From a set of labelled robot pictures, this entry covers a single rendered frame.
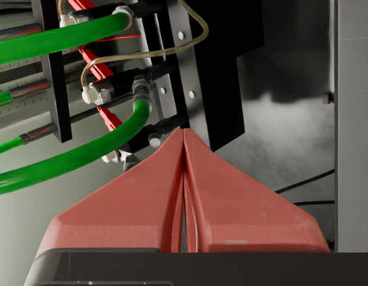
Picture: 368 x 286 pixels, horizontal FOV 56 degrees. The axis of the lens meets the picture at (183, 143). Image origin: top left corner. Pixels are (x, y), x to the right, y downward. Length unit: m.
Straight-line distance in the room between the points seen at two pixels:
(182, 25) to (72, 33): 0.24
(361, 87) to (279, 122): 0.24
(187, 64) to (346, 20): 0.20
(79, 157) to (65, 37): 0.08
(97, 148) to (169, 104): 0.29
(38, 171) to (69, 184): 0.51
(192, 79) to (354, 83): 0.20
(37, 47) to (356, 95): 0.29
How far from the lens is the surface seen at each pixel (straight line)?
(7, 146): 0.61
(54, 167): 0.25
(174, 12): 0.47
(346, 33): 0.37
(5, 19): 0.68
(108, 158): 0.45
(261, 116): 0.62
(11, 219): 0.74
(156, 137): 0.45
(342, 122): 0.40
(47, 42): 0.24
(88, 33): 0.25
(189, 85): 0.48
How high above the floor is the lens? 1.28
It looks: 34 degrees down
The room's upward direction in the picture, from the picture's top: 119 degrees counter-clockwise
